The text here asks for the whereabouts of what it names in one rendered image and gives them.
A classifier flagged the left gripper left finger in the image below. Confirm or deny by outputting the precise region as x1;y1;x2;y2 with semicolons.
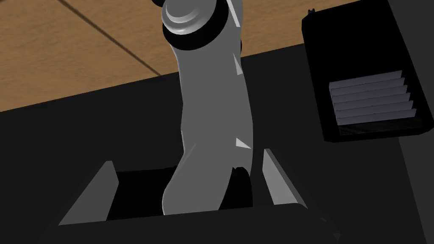
58;161;120;226

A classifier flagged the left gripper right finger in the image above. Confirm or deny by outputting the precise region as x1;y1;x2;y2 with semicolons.
262;148;309;209

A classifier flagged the black box with grey slats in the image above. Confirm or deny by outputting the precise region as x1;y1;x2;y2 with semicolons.
301;0;434;143

